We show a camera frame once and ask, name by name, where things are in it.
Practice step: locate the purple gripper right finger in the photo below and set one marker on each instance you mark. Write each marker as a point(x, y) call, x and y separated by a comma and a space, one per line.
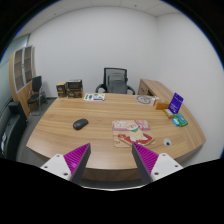
point(153, 166)

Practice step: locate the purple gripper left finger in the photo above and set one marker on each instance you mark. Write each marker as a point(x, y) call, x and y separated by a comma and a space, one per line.
point(71, 165)

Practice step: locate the black computer mouse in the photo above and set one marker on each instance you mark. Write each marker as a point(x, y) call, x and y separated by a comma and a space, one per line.
point(79, 124)

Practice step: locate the cartoon dog mouse pad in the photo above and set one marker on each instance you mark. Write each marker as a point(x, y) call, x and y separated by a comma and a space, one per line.
point(127, 132)

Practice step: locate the blue small pack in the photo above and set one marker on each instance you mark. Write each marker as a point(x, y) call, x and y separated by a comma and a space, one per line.
point(176, 122)

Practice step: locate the green card pack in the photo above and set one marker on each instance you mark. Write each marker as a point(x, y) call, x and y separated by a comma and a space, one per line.
point(181, 119)

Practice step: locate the wooden office desk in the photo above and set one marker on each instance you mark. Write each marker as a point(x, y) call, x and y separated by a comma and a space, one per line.
point(54, 134)

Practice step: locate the orange small box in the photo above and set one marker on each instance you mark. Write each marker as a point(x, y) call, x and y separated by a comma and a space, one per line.
point(161, 105)

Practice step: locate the round white coaster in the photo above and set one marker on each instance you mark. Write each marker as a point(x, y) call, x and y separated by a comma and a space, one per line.
point(144, 100)

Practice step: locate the purple standing card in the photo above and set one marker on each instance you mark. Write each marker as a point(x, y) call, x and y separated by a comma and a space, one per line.
point(175, 103)

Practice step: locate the black sofa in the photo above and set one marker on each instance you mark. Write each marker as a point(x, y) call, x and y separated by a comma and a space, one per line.
point(13, 123)

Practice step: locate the black visitor chair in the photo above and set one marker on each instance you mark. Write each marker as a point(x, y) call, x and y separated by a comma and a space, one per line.
point(36, 94)

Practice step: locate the wooden side desk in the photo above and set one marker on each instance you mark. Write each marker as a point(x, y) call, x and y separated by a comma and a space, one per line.
point(154, 88)

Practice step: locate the small brown cardboard box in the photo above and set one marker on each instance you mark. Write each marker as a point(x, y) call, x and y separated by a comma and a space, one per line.
point(61, 89)

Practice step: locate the dark cardboard box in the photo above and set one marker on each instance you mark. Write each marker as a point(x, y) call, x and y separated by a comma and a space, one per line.
point(74, 88)

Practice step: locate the black mesh office chair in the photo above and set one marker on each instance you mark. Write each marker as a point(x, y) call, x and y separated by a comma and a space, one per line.
point(115, 81)

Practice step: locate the wooden bookshelf cabinet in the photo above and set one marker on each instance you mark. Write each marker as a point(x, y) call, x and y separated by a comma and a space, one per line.
point(21, 73)

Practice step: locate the desk cable grommet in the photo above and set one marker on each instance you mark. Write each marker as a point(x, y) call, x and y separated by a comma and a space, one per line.
point(167, 142)

